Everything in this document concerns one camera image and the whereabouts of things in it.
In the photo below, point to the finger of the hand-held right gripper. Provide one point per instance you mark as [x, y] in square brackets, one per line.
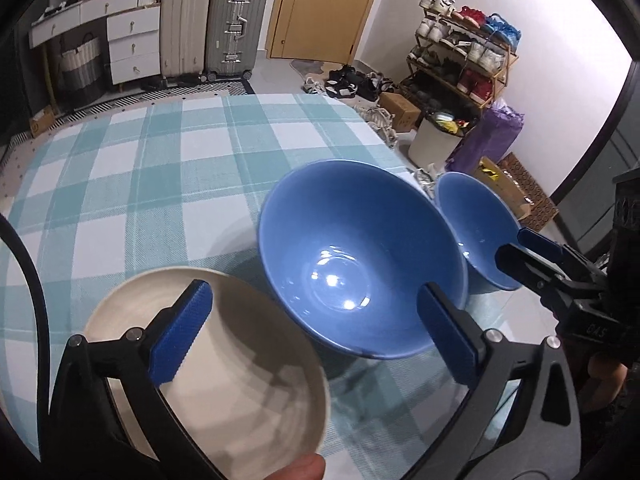
[525, 265]
[542, 242]

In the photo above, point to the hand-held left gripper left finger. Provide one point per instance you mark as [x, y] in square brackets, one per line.
[182, 330]

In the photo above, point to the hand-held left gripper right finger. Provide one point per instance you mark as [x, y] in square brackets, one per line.
[445, 335]

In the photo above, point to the blue bowl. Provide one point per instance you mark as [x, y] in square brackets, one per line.
[472, 220]
[350, 220]

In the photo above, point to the large cream plate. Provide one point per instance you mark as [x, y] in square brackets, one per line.
[250, 360]

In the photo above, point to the person's right hand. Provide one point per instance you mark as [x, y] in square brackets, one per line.
[602, 382]

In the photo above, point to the person's left hand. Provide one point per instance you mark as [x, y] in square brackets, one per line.
[300, 467]

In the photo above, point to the brown patterned box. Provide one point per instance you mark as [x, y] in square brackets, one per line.
[537, 195]

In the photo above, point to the cardboard box yellow tape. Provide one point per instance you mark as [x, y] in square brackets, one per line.
[505, 187]

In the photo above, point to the purple bag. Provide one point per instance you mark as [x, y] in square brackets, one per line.
[487, 140]

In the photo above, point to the teal checked tablecloth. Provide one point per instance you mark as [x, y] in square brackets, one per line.
[150, 185]

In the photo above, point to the white trash bin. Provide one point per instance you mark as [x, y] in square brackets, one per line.
[432, 142]

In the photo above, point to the wooden shoe rack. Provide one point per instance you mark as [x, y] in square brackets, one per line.
[501, 77]

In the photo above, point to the brown cardboard box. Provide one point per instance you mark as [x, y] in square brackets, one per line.
[400, 110]

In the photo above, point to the rows of assorted shoes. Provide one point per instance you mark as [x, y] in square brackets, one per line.
[480, 52]

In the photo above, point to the small cardboard box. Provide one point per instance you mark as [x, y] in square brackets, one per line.
[42, 125]

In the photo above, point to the scattered sandals and sneakers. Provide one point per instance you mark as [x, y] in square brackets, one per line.
[342, 80]

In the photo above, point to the grey white woven basket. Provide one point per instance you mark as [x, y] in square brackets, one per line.
[80, 67]

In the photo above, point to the grey door mat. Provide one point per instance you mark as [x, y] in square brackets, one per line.
[307, 66]

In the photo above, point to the white drawer desk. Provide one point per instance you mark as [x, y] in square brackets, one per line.
[132, 30]

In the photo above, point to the beige suitcase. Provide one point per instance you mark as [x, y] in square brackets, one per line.
[185, 25]

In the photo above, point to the silver suitcase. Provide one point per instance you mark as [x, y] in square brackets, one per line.
[235, 25]

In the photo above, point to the wooden door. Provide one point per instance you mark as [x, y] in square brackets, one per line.
[320, 10]

